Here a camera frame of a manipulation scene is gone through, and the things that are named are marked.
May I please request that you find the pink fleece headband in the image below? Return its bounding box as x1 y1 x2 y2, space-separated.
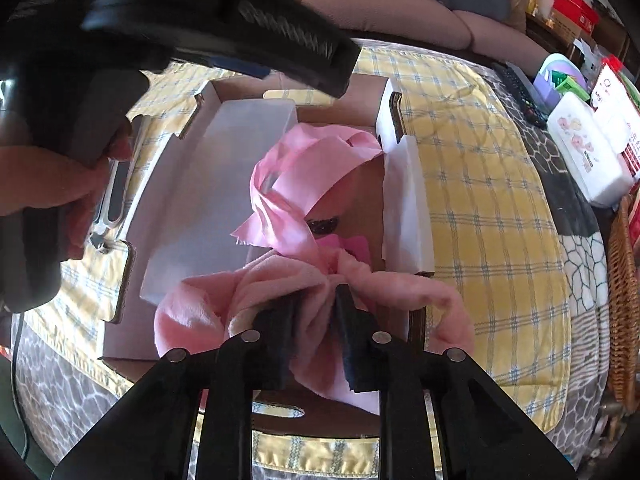
154 124 474 414

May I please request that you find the pink foam toe separator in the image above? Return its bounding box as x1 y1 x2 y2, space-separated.
316 233 371 264

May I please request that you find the person's left hand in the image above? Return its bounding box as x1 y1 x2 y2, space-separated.
1 119 132 260

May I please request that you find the yellow plaid cloth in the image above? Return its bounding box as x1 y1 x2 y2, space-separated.
17 42 570 462

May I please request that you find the cardboard box with foam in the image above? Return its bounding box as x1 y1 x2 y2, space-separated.
98 71 436 441

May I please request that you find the wicker basket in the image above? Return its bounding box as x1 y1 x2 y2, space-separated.
606 195 639 413

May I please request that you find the black remote control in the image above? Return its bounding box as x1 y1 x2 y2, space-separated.
492 62 547 129

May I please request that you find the white wet wipes pack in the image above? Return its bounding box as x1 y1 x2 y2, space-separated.
547 93 634 208

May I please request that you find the brown sofa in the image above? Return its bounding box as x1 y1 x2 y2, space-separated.
297 0 549 75

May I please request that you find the purple storage bin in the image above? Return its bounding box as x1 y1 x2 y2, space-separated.
534 53 589 112

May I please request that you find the red box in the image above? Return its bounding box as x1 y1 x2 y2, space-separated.
552 0 599 34

